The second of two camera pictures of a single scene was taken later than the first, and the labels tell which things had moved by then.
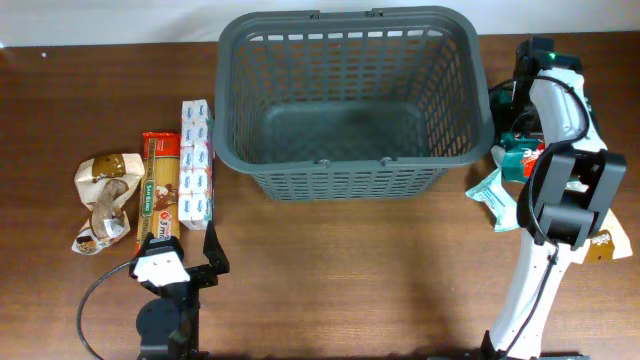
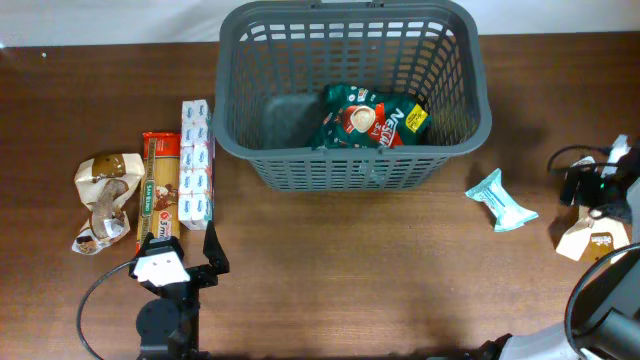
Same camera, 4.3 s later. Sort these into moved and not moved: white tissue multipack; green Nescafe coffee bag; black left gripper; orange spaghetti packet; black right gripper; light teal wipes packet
Moved: black right gripper; green Nescafe coffee bag
Not moved: orange spaghetti packet; white tissue multipack; black left gripper; light teal wipes packet
